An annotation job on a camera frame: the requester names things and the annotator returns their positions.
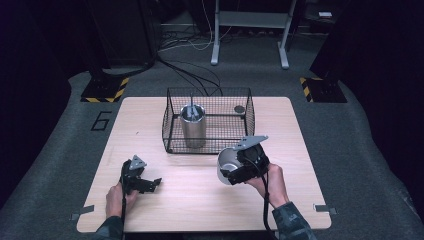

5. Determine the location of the metal tool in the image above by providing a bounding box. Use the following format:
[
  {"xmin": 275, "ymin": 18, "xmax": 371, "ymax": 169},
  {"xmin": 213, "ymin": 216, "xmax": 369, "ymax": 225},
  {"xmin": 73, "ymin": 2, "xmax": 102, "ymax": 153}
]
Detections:
[{"xmin": 187, "ymin": 93, "xmax": 202, "ymax": 121}]

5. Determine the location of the grey tape strip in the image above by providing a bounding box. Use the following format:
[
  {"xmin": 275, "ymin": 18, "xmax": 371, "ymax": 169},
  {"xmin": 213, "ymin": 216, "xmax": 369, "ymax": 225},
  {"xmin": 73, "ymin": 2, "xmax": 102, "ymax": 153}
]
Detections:
[
  {"xmin": 313, "ymin": 203, "xmax": 338, "ymax": 216},
  {"xmin": 69, "ymin": 204, "xmax": 96, "ymax": 222}
]

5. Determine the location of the white floor cable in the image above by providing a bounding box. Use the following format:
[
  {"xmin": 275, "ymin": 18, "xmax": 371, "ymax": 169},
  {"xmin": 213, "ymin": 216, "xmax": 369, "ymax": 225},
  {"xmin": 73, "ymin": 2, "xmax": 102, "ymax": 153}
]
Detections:
[{"xmin": 159, "ymin": 0, "xmax": 234, "ymax": 53}]

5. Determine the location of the black floor cable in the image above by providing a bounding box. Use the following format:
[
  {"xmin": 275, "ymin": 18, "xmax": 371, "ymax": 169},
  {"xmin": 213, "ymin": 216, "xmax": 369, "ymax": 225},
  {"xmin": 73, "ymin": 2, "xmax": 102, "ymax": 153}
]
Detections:
[{"xmin": 155, "ymin": 54, "xmax": 224, "ymax": 98}]

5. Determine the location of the black yellow striped stand base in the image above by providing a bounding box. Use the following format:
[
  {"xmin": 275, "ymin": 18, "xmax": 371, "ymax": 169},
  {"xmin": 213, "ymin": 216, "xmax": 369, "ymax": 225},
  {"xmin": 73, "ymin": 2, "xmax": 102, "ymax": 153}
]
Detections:
[
  {"xmin": 299, "ymin": 77, "xmax": 348, "ymax": 104},
  {"xmin": 80, "ymin": 76, "xmax": 130, "ymax": 104}
]

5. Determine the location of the black cabinet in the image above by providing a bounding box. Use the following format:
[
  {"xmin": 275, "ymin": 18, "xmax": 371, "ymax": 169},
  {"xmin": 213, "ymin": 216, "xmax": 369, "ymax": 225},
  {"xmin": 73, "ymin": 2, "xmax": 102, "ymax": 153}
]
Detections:
[{"xmin": 84, "ymin": 0, "xmax": 158, "ymax": 69}]

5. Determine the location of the black wire basket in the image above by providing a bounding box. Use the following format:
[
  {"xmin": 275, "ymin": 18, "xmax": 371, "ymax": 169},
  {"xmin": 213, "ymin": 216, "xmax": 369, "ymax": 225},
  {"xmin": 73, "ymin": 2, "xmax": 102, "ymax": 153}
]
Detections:
[{"xmin": 161, "ymin": 87, "xmax": 256, "ymax": 155}]

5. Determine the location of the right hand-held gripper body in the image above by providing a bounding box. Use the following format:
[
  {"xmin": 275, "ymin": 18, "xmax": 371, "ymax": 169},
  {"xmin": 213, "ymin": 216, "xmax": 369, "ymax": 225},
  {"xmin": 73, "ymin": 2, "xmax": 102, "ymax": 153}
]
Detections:
[{"xmin": 232, "ymin": 134, "xmax": 270, "ymax": 182}]

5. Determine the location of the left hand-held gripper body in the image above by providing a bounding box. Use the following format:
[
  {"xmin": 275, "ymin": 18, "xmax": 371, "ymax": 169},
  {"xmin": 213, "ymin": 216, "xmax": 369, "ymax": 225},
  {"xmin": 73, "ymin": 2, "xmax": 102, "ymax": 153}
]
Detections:
[{"xmin": 120, "ymin": 154, "xmax": 148, "ymax": 194}]

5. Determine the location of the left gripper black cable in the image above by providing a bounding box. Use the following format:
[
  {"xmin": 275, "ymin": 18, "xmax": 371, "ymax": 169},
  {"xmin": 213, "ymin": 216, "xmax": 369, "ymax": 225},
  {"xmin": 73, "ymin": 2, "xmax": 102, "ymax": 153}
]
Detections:
[{"xmin": 119, "ymin": 163, "xmax": 129, "ymax": 240}]

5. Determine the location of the white desk frame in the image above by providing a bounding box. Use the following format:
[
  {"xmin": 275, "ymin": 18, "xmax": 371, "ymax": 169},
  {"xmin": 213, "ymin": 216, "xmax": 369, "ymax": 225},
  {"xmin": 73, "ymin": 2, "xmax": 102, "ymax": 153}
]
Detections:
[{"xmin": 210, "ymin": 0, "xmax": 298, "ymax": 70}]

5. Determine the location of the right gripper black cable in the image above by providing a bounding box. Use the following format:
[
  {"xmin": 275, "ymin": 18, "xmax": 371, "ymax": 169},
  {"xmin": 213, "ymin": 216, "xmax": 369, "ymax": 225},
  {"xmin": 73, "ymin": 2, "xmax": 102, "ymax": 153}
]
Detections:
[{"xmin": 244, "ymin": 154, "xmax": 279, "ymax": 240}]

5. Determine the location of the person's right hand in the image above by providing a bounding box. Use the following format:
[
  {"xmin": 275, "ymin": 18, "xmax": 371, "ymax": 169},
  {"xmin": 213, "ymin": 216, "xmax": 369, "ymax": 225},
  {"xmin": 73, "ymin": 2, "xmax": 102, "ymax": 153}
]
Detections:
[{"xmin": 246, "ymin": 163, "xmax": 290, "ymax": 209}]

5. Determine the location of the steel cylinder container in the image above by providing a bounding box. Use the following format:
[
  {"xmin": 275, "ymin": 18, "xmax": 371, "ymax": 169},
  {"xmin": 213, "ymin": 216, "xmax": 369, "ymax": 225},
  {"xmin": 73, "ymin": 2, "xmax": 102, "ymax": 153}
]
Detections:
[{"xmin": 179, "ymin": 104, "xmax": 207, "ymax": 149}]

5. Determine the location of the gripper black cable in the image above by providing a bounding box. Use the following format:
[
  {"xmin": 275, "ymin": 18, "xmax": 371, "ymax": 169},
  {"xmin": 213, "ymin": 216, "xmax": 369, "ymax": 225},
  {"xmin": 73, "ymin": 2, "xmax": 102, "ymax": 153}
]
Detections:
[
  {"xmin": 244, "ymin": 154, "xmax": 279, "ymax": 240},
  {"xmin": 119, "ymin": 163, "xmax": 129, "ymax": 240}
]

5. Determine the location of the person's left hand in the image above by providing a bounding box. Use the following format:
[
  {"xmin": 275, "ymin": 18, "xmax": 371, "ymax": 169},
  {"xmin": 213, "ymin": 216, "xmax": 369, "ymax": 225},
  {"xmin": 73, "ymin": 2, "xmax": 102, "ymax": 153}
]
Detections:
[{"xmin": 105, "ymin": 182, "xmax": 139, "ymax": 219}]

